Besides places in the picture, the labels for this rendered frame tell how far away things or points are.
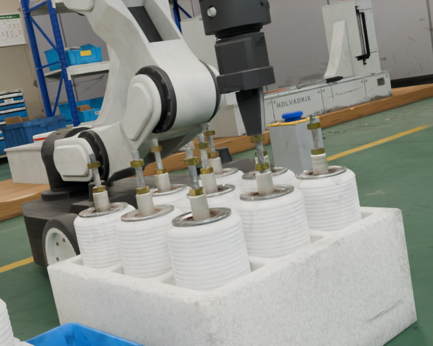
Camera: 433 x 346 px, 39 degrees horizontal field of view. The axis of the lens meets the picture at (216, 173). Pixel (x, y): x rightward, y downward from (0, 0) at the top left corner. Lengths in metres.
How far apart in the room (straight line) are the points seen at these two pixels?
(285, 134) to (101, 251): 0.42
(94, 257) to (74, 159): 0.69
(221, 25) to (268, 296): 0.34
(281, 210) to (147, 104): 0.53
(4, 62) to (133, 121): 6.05
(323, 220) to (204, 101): 0.50
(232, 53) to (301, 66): 6.78
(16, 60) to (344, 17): 4.05
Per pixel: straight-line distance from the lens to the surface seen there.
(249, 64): 0.78
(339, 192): 0.89
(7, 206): 2.78
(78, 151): 1.57
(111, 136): 1.50
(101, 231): 0.92
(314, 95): 4.02
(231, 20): 0.79
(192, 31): 3.75
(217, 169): 1.08
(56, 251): 1.37
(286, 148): 1.15
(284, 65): 7.74
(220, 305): 0.70
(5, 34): 7.38
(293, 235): 0.82
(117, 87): 3.31
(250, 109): 0.82
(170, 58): 1.31
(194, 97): 1.28
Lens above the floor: 0.41
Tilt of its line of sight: 8 degrees down
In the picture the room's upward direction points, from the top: 11 degrees counter-clockwise
